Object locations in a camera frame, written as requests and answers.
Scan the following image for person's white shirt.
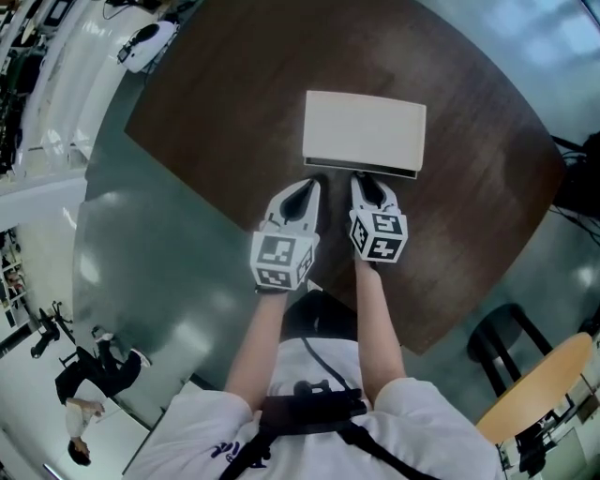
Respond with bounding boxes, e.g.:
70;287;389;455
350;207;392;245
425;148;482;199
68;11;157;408
122;338;505;480

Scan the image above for black chest harness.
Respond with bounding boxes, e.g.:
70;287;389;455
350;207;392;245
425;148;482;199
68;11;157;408
242;380;443;480

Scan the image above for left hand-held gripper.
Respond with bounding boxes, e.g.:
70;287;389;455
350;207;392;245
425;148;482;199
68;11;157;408
250;173;330;294

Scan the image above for white rounded machine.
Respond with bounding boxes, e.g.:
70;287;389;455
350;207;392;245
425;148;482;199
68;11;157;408
116;20;180;74

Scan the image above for person's black trousers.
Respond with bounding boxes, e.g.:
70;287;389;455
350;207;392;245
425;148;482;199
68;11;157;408
282;290;361;349

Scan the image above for white box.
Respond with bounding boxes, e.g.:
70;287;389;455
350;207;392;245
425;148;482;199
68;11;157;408
302;90;428;173

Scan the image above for black stool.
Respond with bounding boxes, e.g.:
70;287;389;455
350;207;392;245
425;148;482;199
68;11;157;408
466;303;555;400

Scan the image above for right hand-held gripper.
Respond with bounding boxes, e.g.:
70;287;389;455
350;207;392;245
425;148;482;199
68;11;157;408
348;171;410;263

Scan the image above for black cable bundle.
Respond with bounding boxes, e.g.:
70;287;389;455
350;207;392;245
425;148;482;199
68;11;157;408
548;132;600;238

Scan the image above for storage shelf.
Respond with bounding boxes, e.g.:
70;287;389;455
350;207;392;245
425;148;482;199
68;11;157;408
0;226;30;330

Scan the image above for white box drawer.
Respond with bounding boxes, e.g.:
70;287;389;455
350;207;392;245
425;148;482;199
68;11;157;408
303;157;418;181

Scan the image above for black office chair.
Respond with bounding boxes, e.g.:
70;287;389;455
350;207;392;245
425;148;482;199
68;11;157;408
29;300;77;360

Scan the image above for round wooden table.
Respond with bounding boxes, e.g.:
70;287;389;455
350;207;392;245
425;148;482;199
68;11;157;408
474;332;594;445

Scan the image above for person's right forearm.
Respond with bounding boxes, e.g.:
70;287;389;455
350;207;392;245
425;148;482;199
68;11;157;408
352;259;407;405

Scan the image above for person's left forearm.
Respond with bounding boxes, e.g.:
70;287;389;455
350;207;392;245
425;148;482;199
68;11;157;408
223;288;290;414

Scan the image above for long white desk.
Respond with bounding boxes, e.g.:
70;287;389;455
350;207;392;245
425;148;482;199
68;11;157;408
17;0;142;166

